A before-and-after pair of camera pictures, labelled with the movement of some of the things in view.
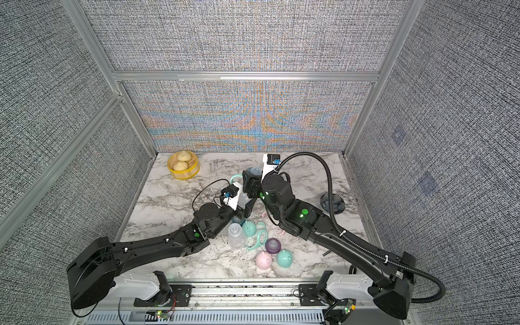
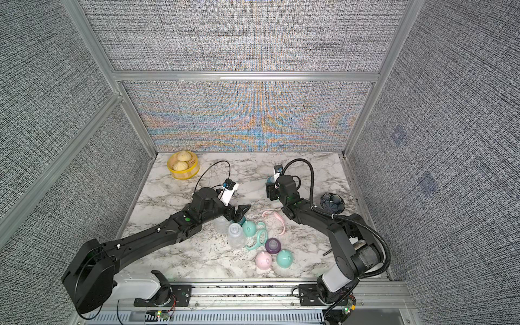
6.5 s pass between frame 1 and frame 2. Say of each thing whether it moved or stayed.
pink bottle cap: stayed
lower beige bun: stayed
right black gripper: moved
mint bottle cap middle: stayed
